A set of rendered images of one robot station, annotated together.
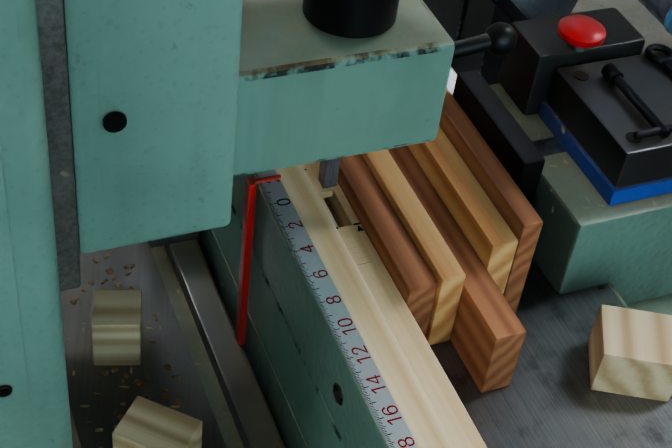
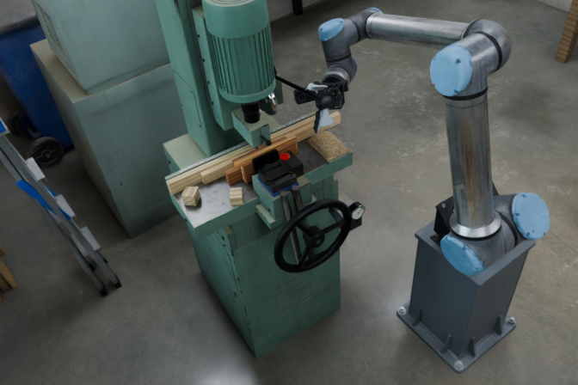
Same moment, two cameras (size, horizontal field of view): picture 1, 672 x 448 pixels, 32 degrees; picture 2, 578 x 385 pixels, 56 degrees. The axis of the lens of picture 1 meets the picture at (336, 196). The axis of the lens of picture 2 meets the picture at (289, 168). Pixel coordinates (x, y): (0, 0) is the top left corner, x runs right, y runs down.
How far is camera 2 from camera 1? 171 cm
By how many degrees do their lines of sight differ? 62
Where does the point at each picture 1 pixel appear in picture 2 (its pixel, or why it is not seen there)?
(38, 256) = (199, 110)
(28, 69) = (193, 85)
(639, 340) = (234, 192)
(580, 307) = (250, 192)
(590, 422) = (224, 195)
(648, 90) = (278, 171)
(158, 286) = not seen: hidden behind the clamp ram
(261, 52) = (239, 113)
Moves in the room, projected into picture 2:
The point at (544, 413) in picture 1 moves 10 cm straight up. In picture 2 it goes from (224, 190) to (219, 167)
